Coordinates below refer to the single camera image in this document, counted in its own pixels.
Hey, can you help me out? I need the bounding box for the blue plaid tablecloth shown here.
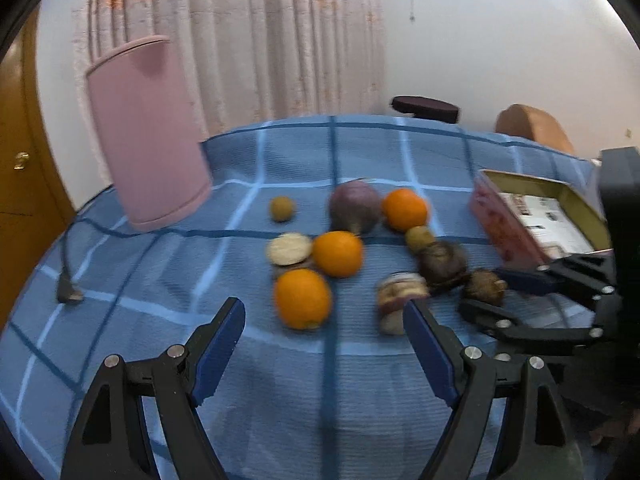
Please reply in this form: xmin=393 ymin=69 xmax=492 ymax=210
xmin=1 ymin=116 xmax=593 ymax=479

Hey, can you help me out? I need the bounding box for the small green-brown kiwi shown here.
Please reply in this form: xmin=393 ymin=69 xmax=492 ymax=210
xmin=405 ymin=226 xmax=436 ymax=255

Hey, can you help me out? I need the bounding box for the black cable with plug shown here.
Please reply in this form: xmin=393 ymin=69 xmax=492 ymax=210
xmin=55 ymin=206 xmax=87 ymax=305

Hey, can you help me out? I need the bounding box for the dark brown mangosteen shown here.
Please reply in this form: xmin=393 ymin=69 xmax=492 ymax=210
xmin=416 ymin=240 xmax=469 ymax=288

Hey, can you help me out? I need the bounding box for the cut white-fleshed fruit half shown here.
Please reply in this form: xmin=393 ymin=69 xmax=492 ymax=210
xmin=266 ymin=232 xmax=312 ymax=278

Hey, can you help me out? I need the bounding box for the brass door handle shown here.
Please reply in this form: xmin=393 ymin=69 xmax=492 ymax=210
xmin=14 ymin=152 xmax=30 ymax=171

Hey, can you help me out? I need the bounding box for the pink cylindrical bin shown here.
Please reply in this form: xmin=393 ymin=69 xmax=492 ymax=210
xmin=86 ymin=36 xmax=213 ymax=232

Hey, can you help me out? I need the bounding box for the pink floral curtain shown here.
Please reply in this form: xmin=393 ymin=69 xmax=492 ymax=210
xmin=70 ymin=0 xmax=388 ymax=187

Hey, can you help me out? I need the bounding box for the orange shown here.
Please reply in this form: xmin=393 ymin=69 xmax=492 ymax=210
xmin=311 ymin=231 xmax=364 ymax=278
xmin=382 ymin=188 xmax=430 ymax=233
xmin=273 ymin=269 xmax=332 ymax=330

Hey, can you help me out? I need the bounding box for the wooden door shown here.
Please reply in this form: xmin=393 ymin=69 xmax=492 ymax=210
xmin=0 ymin=12 xmax=75 ymax=323

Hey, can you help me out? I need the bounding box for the pink metal tin tray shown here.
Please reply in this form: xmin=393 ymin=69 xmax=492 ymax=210
xmin=469 ymin=169 xmax=612 ymax=270

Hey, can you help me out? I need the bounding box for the brown leather armchair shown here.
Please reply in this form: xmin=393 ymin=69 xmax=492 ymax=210
xmin=495 ymin=104 xmax=576 ymax=155

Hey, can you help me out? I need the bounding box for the dark round stool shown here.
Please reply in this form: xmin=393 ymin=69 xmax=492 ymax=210
xmin=390 ymin=96 xmax=460 ymax=124

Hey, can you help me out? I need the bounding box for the small brown longan fruit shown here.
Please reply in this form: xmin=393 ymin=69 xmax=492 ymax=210
xmin=269 ymin=196 xmax=296 ymax=223

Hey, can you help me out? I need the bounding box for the small dark brown fruit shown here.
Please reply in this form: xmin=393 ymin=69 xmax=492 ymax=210
xmin=461 ymin=269 xmax=508 ymax=307

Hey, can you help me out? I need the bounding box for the purple round fruit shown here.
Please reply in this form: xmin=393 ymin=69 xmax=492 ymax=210
xmin=328 ymin=179 xmax=382 ymax=235

